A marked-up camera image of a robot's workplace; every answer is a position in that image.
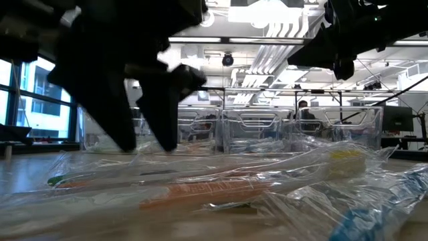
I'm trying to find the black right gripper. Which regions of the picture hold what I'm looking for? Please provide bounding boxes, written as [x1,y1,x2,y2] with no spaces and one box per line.
[287,0,382,81]

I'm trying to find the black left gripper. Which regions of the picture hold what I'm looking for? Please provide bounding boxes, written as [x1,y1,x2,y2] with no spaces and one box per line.
[48,0,207,152]

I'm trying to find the blue white toothbrush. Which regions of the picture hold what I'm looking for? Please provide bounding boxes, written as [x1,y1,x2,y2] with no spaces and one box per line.
[260,163,428,241]
[253,137,289,153]
[230,137,268,153]

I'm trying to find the white ceiling pipe bundle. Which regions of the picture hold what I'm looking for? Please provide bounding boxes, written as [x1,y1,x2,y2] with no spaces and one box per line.
[230,19,310,104]

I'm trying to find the long overhead light bar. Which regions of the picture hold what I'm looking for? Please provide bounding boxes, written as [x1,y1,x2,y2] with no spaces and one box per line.
[167,35,428,48]

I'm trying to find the person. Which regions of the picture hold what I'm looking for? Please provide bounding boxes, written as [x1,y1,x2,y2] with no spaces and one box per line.
[296,99,318,133]

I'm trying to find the clear plastic bin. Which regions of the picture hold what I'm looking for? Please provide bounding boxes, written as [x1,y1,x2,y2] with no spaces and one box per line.
[148,107,224,153]
[297,106,384,151]
[78,106,151,154]
[221,108,297,154]

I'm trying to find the purple white wrapped toothbrush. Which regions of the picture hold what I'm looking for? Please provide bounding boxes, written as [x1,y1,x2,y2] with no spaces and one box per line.
[133,165,302,178]

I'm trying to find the black ceiling spotlight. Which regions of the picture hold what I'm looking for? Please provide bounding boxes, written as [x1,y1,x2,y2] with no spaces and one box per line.
[221,52,235,67]

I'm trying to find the black computer monitor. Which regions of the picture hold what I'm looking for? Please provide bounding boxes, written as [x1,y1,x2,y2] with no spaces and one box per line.
[383,105,415,133]

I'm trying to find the large window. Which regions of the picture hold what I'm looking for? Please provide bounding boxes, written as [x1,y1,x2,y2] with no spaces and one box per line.
[0,55,81,143]

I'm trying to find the white ceiling duct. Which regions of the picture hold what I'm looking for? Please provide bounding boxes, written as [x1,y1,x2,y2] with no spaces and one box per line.
[180,43,205,68]

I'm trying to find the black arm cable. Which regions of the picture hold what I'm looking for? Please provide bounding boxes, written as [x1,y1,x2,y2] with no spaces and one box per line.
[337,75,428,124]

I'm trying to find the white coiled cable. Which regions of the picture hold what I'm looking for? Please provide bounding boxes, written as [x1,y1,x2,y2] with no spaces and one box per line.
[200,9,215,28]

